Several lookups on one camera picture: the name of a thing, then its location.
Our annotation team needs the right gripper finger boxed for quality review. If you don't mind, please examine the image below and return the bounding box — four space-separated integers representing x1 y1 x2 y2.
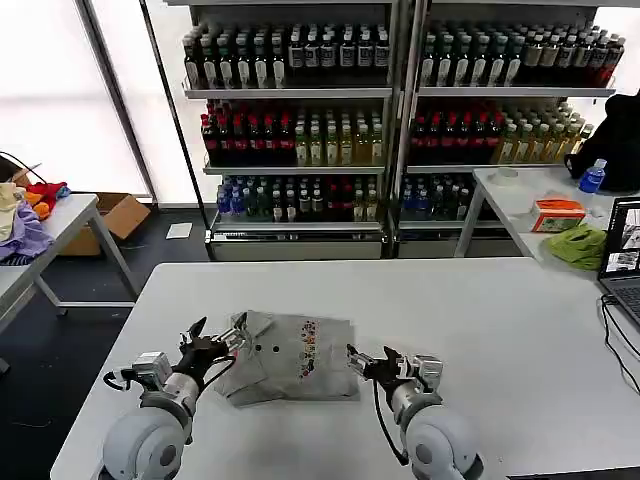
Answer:
383 345 416 379
346 343 376 380

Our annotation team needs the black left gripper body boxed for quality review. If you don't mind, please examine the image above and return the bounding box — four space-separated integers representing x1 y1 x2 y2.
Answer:
172 337 235 387

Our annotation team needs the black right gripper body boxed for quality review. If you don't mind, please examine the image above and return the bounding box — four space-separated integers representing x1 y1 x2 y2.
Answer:
368 354 416 396

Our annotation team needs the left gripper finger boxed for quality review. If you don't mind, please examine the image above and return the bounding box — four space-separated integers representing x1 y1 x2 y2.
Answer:
210 312 250 351
178 316 208 346

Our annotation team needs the grey printed t-shirt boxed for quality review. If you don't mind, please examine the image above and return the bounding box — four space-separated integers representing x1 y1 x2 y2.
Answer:
214 309 362 410

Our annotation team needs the large open cardboard box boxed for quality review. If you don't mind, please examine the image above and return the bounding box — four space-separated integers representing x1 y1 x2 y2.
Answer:
62 192 152 258

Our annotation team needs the grey side table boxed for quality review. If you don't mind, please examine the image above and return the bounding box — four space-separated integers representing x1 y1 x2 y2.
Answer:
0 193 141 374

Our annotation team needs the purple cloth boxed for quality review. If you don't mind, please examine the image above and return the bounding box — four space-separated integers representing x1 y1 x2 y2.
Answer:
0 199 55 266

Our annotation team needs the orange cloth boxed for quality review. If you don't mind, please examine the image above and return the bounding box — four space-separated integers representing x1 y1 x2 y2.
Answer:
24 191 54 220

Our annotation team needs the red cloth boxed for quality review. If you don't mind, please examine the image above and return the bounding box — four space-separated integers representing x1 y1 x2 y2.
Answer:
25 181 70 206

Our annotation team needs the white desk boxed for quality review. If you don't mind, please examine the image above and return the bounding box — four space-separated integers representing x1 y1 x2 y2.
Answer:
455 167 640 279

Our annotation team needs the green cloth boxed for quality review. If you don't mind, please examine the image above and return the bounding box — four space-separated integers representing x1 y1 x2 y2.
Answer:
543 224 609 272

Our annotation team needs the orange tissue box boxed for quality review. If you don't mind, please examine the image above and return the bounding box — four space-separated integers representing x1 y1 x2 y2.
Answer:
529 197 588 234

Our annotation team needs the black slanted pole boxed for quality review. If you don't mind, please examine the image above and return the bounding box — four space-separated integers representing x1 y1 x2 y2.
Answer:
139 0 212 246

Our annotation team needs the metal shelf with bottles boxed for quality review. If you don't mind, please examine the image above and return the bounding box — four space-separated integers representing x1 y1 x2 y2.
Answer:
167 0 401 261
394 0 626 259

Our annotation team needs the cream cloth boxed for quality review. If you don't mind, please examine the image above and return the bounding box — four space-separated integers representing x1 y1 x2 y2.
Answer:
0 182 27 244

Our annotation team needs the small cardboard box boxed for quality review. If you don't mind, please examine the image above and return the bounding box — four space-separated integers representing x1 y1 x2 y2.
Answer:
0 151 45 193

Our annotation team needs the open grey laptop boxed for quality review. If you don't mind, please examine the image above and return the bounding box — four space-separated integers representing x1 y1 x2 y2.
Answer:
598 196 640 326

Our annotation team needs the blue-label water bottle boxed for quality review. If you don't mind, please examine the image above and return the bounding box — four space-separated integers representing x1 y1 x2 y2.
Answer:
578 158 609 195

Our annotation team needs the black bag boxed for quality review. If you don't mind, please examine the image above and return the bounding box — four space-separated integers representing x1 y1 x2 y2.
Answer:
563 92 640 192

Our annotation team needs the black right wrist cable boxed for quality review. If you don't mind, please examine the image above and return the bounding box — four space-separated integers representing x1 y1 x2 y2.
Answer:
371 379 410 467

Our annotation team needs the black laptop cable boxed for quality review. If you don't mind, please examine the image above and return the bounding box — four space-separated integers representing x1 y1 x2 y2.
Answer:
601 294 640 396
605 297 640 361

